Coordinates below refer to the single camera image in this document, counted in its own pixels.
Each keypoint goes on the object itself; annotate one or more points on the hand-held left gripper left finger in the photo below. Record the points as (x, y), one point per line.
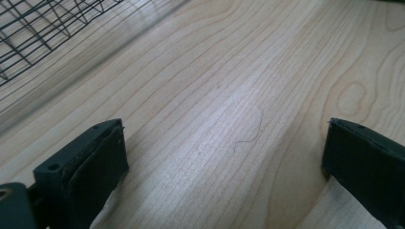
(82, 171)

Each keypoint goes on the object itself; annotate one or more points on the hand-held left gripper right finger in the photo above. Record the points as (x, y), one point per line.
(366, 171)

